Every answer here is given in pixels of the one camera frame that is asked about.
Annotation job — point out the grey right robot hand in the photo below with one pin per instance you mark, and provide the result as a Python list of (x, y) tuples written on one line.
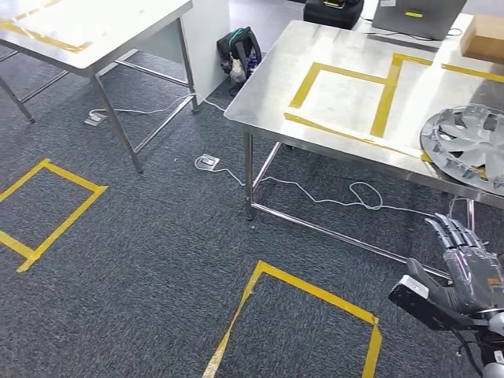
[(476, 276)]

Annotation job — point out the silver plastic wheel hubcap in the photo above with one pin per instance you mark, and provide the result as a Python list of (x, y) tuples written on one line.
[(468, 146)]

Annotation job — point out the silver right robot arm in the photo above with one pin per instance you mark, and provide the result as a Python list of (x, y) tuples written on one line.
[(496, 344)]

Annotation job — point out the yellow tape on workbench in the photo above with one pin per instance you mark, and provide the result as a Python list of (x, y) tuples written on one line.
[(384, 99)]

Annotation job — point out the stainless steel workbench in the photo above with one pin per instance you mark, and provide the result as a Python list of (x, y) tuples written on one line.
[(275, 83)]

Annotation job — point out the brown cardboard box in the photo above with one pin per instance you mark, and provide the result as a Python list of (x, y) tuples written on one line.
[(484, 39)]

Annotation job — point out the grey laptop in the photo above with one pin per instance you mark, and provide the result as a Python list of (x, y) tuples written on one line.
[(417, 18)]

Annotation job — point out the black carrying case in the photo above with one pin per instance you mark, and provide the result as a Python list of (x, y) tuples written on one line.
[(334, 13)]

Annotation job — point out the metal floor socket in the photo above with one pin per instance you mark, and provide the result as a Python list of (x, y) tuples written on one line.
[(95, 118), (207, 162)]

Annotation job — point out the black backpack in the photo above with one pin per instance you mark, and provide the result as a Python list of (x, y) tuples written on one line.
[(240, 52)]

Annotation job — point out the white partition panel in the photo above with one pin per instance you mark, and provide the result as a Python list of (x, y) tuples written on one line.
[(204, 47)]

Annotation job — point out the stainless steel table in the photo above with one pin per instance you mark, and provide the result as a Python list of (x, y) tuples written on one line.
[(98, 31)]

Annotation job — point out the yellow tape on table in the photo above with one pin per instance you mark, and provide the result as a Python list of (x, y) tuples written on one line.
[(43, 39)]

